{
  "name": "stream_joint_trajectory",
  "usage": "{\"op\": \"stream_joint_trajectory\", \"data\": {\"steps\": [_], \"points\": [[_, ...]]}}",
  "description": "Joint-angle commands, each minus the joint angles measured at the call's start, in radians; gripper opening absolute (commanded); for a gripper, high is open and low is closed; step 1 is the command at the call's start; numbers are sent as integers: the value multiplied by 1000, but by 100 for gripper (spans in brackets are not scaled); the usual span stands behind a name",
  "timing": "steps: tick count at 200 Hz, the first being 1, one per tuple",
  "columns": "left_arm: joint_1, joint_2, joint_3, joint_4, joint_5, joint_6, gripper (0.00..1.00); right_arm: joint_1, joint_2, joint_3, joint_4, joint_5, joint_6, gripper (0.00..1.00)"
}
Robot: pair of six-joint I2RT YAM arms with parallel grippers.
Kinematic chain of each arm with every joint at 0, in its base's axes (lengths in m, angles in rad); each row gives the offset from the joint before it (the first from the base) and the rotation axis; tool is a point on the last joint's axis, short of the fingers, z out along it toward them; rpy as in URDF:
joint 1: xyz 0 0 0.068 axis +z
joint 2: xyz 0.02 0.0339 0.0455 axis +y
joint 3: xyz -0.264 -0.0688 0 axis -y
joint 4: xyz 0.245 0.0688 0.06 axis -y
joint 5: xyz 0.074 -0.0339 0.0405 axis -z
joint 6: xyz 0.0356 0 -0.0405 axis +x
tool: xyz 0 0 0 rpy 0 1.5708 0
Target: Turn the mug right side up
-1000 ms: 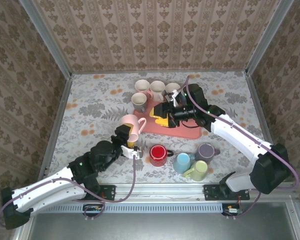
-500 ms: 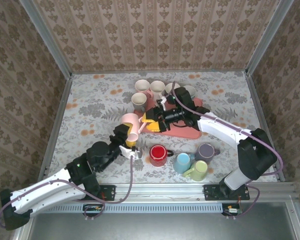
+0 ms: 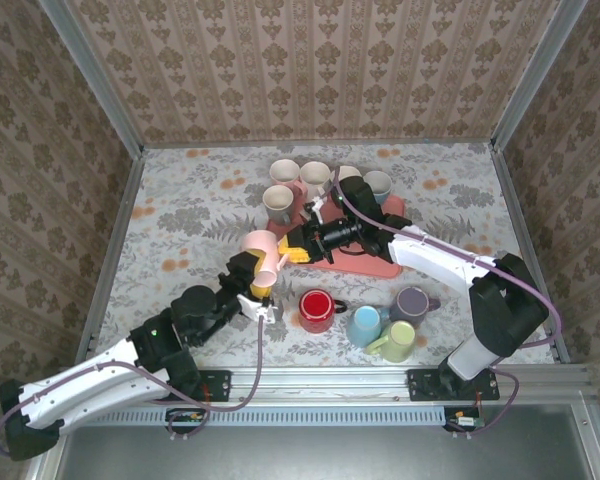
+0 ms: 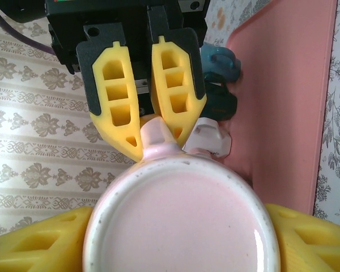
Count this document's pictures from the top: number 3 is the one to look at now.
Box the teal mug with flower print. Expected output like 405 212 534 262
362 169 394 206

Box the pink plastic tray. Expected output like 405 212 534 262
265 192 407 279

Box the light pink mug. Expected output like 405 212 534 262
240 229 290 301
299 160 332 200

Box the pink mug with faceted rim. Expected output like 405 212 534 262
268 158 306 204

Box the light green mug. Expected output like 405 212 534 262
365 319 417 364

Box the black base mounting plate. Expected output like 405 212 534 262
197 368 232 402
406 368 501 402

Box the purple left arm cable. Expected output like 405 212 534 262
0 314 267 459

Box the white slotted cable duct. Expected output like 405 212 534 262
79 407 446 427

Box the floral patterned tablecloth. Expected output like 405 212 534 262
87 142 556 369

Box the aluminium frame rail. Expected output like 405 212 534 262
77 149 146 361
489 142 574 364

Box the purple mug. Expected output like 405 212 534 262
389 285 441 330

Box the red mug with black handle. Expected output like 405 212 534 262
298 288 349 334

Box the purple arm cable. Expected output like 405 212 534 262
329 167 564 431
0 314 267 459

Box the aluminium frame post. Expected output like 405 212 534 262
490 0 589 154
37 0 146 159

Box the light blue mug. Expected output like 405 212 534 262
345 304 391 349

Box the grey mug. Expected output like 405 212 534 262
261 184 296 226

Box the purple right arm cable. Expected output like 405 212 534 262
329 167 564 431

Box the aluminium mounting rail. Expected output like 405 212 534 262
199 364 594 404

